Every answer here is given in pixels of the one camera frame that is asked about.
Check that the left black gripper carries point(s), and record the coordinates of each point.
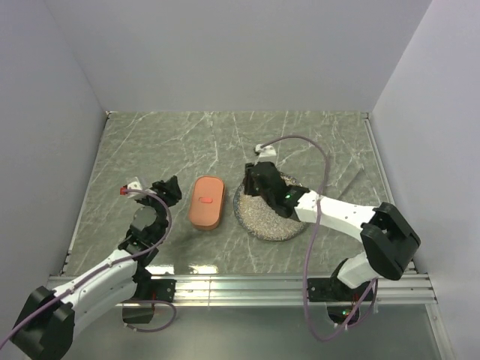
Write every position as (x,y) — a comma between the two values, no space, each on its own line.
(172,192)

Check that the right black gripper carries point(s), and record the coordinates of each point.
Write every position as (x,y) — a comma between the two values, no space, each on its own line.
(248,181)

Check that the pink lunch box lid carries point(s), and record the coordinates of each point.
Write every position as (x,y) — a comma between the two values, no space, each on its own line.
(210,183)

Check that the pink lunch box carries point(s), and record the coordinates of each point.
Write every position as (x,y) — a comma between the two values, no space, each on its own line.
(206,208)

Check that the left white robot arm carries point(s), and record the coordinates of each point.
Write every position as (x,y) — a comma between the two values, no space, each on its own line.
(51,318)

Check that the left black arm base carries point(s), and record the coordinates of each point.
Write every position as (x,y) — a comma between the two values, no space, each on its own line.
(148,294)

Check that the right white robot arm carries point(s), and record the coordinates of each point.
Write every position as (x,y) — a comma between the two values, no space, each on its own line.
(389,241)

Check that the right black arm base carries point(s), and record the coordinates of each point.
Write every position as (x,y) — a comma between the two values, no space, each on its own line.
(323,289)

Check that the speckled round plate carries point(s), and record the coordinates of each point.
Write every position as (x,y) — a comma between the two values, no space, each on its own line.
(261,221)

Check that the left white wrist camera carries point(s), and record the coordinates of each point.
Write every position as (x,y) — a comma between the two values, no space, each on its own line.
(134,183)

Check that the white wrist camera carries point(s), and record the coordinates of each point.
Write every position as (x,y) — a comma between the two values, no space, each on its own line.
(264,151)
(134,183)

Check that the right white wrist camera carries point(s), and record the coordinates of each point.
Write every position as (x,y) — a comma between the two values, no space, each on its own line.
(264,151)

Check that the aluminium front rail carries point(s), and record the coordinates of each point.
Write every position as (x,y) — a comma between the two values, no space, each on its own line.
(271,290)

